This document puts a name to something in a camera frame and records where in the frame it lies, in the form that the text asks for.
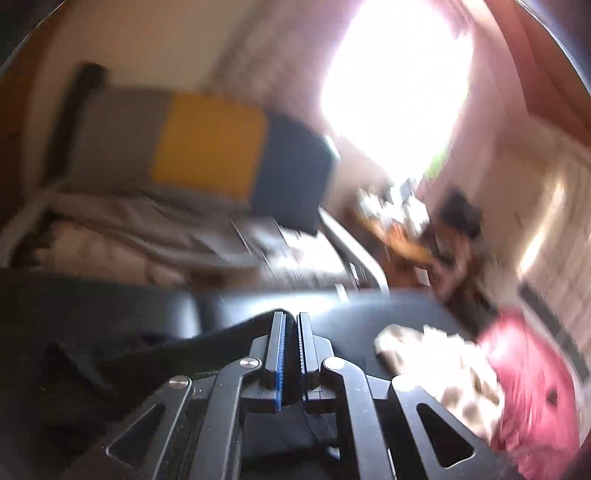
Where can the white brown patterned cloth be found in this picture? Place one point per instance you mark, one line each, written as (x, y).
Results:
(438, 364)

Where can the white metal frame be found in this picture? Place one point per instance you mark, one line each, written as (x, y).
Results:
(358, 261)

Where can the grey blanket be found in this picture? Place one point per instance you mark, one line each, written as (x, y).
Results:
(115, 230)

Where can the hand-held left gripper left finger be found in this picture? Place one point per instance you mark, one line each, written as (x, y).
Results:
(278, 369)

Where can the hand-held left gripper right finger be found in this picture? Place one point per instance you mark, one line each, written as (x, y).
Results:
(303, 364)

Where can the black shirt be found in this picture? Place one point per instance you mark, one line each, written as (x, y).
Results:
(207, 346)

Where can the maroon cloth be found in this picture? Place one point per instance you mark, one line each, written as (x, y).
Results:
(531, 392)

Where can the black leather seat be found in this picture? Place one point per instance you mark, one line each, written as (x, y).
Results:
(115, 304)

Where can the black upright bar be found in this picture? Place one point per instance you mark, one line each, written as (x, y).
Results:
(78, 106)

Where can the cluttered wooden desk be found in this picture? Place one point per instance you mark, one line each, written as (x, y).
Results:
(406, 249)

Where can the grey yellow blue cushion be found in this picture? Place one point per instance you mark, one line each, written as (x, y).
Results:
(207, 143)

